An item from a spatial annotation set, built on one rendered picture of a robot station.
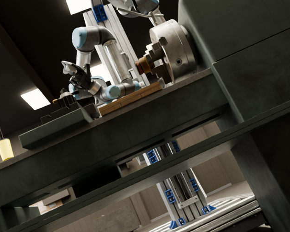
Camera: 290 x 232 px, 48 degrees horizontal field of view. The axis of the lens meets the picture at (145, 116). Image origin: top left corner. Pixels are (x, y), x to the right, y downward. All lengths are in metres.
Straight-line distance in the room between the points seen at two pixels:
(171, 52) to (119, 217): 7.16
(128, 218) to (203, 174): 3.78
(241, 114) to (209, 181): 9.94
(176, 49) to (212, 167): 9.95
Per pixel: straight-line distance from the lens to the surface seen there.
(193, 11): 1.59
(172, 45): 1.57
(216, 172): 11.40
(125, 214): 8.51
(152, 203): 11.03
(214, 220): 2.00
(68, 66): 1.89
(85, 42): 1.98
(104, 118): 1.47
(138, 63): 1.67
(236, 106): 1.42
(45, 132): 1.47
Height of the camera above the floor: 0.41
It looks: 15 degrees up
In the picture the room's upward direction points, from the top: 25 degrees counter-clockwise
